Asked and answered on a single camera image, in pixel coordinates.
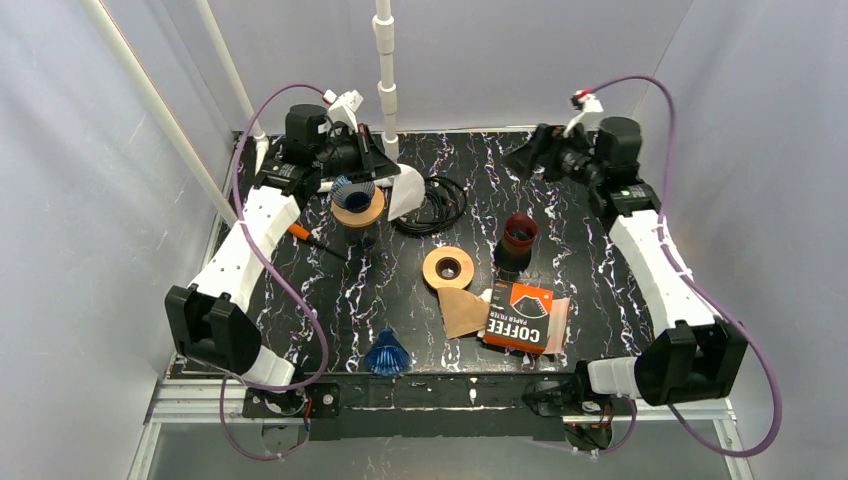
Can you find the orange handled screwdriver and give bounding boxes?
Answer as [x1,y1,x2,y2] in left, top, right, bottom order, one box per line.
[288,223,347,261]

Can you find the brown paper coffee filters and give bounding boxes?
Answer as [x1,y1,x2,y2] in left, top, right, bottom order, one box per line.
[477,288,570,355]

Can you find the orange coffee filter box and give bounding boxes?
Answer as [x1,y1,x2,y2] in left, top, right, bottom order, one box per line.
[482,280,554,354]

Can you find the loose brown paper filter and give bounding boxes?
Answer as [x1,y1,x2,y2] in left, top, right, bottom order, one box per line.
[437,287,490,339]

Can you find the black red dripper cup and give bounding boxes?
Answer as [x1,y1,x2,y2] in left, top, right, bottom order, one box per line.
[493,212,538,272]

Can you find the glass carafe with brown collar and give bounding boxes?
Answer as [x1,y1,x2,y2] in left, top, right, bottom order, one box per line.
[344,223,380,257]

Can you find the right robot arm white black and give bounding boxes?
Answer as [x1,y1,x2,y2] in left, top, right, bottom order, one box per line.
[503,116,748,406]

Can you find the coiled black cables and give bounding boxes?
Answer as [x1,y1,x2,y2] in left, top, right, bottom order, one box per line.
[390,174,469,237]

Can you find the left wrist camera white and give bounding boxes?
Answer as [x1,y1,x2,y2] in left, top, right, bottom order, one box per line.
[322,89,364,132]

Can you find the orange wooden dripper ring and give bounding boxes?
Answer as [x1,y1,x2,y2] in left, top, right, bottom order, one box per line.
[329,188,387,229]

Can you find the white pvc pipe frame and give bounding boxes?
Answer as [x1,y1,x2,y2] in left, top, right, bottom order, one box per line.
[79,0,403,230]

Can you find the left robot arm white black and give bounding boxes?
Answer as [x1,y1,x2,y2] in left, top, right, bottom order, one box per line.
[164,99,403,392]

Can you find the yellow wooden dripper ring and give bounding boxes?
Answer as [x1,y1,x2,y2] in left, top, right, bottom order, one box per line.
[422,245,476,291]

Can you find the white paper coffee filter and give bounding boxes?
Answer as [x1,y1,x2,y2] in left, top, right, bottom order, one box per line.
[388,164,426,221]

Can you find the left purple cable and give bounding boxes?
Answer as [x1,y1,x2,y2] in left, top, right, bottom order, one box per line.
[218,82,333,463]

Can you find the blue plastic dripper cone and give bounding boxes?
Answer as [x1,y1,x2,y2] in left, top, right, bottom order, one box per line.
[330,175,376,213]

